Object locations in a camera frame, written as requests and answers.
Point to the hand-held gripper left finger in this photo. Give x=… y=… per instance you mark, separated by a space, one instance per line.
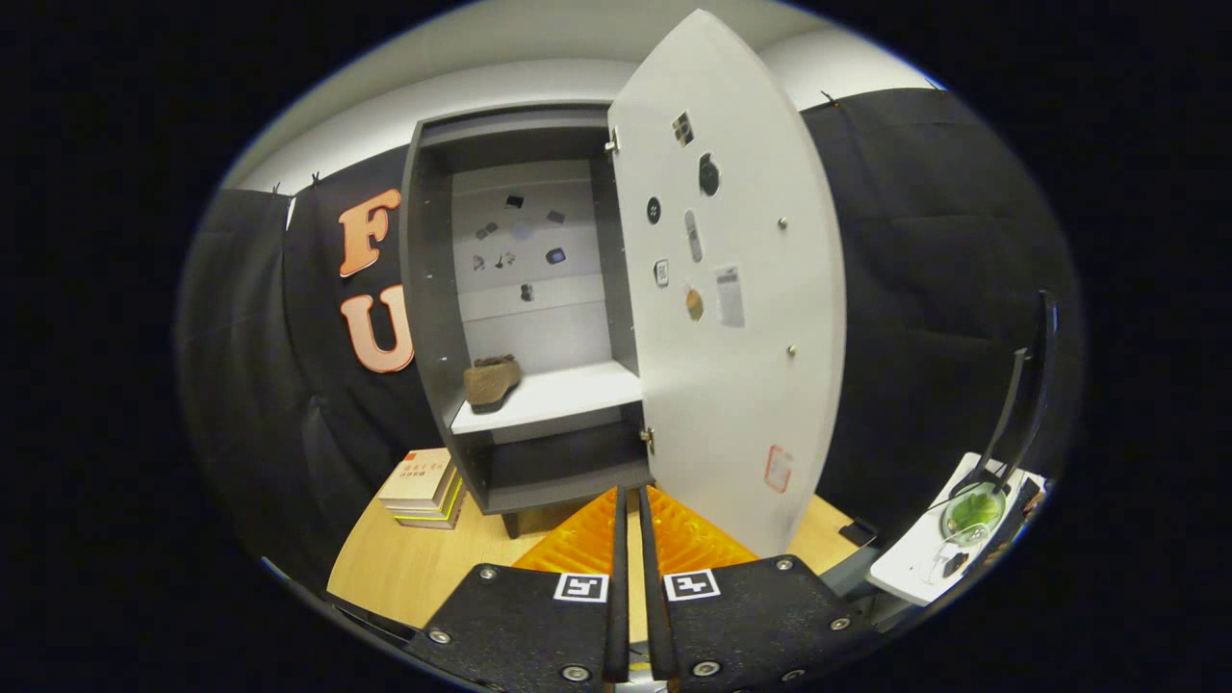
x=617 y=597

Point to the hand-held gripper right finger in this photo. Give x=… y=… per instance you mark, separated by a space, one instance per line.
x=652 y=597

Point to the white shoe cabinet door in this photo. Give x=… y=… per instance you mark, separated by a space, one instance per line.
x=731 y=404

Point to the brown fuzzy slipper shoe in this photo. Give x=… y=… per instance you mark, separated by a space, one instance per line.
x=491 y=383

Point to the grey shoe cabinet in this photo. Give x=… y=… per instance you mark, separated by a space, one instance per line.
x=428 y=289

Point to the yellow-edged book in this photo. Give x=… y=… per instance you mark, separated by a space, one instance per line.
x=445 y=512

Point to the small black object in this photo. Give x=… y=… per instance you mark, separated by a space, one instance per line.
x=857 y=532

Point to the beige cover book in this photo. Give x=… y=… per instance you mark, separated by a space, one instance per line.
x=414 y=476

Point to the green bowl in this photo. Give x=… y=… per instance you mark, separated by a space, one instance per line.
x=972 y=510

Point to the black backdrop cloth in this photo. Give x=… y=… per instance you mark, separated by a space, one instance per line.
x=914 y=289

